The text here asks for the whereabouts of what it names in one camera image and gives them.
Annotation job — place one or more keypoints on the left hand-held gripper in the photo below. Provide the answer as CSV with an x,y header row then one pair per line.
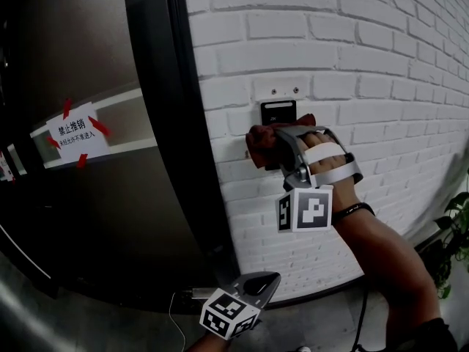
x,y
229,314

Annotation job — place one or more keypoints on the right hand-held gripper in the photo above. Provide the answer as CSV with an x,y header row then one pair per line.
x,y
311,211

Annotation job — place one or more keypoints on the dark red cloth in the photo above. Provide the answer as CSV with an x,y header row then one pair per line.
x,y
267,141

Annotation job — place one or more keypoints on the black wall access reader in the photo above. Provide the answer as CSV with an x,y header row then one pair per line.
x,y
278,114

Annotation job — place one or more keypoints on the person's left forearm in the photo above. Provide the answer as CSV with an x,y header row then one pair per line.
x,y
205,343

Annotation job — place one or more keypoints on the person's right forearm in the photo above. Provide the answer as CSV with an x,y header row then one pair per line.
x,y
384,262

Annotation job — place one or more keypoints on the person's right hand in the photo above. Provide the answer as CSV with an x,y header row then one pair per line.
x,y
326,165

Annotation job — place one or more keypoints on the black wristband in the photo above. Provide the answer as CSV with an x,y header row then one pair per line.
x,y
353,209

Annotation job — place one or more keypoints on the white shoe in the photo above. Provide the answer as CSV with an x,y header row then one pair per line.
x,y
303,349

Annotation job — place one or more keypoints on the green potted plant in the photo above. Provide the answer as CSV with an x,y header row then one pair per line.
x,y
458,211

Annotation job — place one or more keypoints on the person's black sleeve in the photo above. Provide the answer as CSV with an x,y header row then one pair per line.
x,y
428,337

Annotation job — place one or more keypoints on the glass door with frosted band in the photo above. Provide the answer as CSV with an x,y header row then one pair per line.
x,y
14,211
110,204

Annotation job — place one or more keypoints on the red tape strip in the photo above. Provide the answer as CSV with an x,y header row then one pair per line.
x,y
54,142
82,160
67,108
99,126

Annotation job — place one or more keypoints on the large white paper sign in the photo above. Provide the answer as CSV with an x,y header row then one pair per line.
x,y
77,132

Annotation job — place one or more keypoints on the small white paper sign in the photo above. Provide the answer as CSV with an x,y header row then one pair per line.
x,y
4,167

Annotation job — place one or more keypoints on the metal door floor bracket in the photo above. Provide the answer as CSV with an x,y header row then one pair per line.
x,y
205,293

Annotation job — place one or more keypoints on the white wall mounting plate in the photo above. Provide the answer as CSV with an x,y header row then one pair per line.
x,y
264,88

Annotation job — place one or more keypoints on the black door frame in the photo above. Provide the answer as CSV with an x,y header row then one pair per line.
x,y
165,123

